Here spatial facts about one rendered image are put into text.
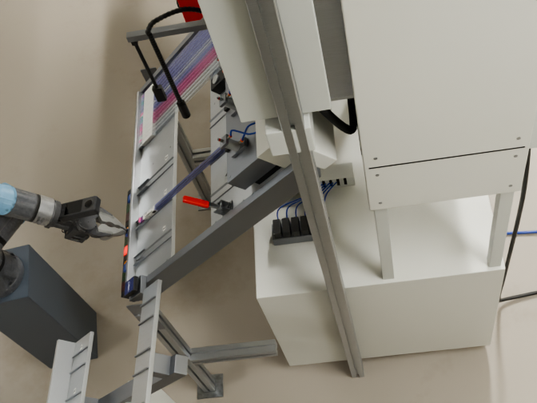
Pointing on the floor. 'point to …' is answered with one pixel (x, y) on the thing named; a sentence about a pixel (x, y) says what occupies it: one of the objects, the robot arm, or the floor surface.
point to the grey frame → (272, 52)
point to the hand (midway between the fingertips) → (123, 229)
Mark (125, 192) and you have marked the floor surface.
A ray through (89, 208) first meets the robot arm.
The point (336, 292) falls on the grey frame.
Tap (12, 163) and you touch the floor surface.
